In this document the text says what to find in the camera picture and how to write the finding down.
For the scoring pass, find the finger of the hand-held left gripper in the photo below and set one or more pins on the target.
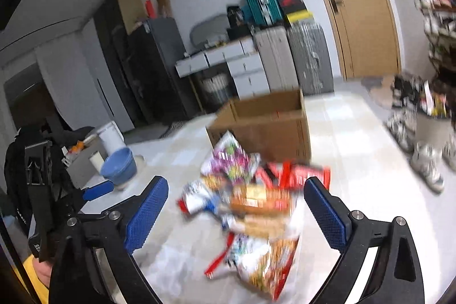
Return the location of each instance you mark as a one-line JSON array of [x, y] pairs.
[[44, 154], [98, 190]]

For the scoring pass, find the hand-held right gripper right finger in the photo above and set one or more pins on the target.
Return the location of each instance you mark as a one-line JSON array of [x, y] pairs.
[[326, 215]]

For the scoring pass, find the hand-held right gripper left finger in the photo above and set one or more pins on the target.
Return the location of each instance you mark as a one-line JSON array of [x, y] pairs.
[[146, 215]]

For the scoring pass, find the pile of snack packets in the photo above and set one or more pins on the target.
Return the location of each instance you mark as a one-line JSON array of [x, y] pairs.
[[260, 215]]

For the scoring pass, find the brown cardboard box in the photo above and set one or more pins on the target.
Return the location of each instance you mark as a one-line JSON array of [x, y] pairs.
[[270, 133]]

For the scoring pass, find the purple grape snack bag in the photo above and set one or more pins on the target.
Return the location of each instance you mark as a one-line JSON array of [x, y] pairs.
[[229, 156]]

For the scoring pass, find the person's left forearm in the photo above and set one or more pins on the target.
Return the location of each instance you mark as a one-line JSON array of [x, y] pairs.
[[34, 279]]

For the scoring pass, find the blue plastic basin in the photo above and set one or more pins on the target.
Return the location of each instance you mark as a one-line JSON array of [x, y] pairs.
[[119, 167]]

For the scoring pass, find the black backpack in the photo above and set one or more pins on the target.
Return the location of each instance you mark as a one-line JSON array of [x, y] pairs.
[[14, 165]]

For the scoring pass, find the white bucket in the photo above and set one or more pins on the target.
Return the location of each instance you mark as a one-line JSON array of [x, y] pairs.
[[110, 138]]

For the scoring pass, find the patterned floor rug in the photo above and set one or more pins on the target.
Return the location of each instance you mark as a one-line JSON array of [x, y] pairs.
[[171, 128]]

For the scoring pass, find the checked tablecloth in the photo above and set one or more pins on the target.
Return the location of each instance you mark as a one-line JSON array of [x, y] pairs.
[[342, 118]]

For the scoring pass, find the group of shoes on floor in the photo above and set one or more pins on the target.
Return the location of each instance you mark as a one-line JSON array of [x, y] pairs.
[[425, 161]]

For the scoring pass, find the black cabinet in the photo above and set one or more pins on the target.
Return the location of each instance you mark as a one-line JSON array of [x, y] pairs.
[[153, 69]]

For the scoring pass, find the round beige mat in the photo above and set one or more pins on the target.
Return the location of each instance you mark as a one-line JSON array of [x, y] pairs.
[[379, 92]]

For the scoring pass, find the silver suitcase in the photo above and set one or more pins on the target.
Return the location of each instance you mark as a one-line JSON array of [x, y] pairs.
[[310, 58]]

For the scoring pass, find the beige suitcase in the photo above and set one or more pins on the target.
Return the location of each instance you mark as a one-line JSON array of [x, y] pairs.
[[276, 58]]

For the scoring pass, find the white desk with drawers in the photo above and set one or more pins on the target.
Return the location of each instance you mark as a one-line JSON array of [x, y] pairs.
[[242, 69]]

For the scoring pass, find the flat brown cardboard sheet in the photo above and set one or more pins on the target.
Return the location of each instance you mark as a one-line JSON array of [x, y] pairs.
[[130, 8]]

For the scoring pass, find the red paper bag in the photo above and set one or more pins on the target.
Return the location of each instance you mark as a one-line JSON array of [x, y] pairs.
[[150, 7]]

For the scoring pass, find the brown paper bag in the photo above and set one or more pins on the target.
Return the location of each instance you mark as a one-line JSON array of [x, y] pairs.
[[164, 5]]

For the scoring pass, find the grey oval board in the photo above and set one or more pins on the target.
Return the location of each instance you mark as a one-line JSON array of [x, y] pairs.
[[208, 28]]

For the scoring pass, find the yellow shoe box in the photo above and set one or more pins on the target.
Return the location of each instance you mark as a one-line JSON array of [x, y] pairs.
[[299, 17]]

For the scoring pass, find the wooden shoe rack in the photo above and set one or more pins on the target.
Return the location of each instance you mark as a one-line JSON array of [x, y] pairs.
[[440, 37]]

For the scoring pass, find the wooden door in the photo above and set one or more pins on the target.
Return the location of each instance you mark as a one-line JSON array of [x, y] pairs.
[[356, 5]]

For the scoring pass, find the black bag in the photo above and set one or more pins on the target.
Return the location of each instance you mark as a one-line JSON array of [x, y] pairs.
[[237, 19]]

